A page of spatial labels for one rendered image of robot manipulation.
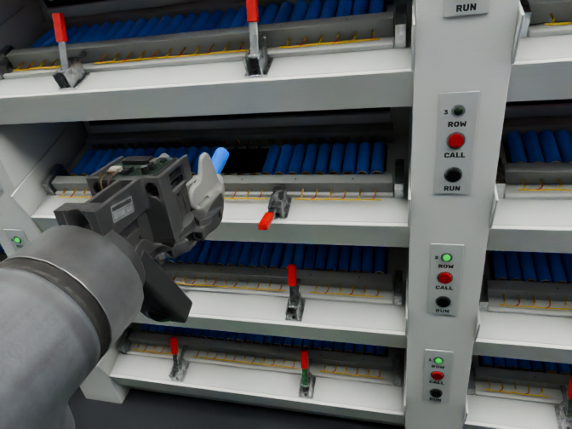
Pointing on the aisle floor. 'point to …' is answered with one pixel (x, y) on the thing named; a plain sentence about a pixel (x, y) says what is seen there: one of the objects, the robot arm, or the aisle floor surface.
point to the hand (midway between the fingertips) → (206, 186)
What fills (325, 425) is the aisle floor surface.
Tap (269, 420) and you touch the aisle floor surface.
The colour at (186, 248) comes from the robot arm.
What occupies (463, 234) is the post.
